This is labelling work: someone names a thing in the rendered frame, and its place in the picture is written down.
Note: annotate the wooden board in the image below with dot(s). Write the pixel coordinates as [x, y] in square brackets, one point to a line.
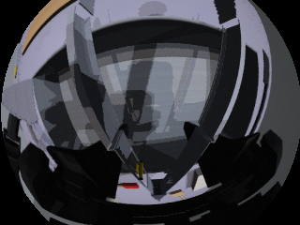
[44, 16]

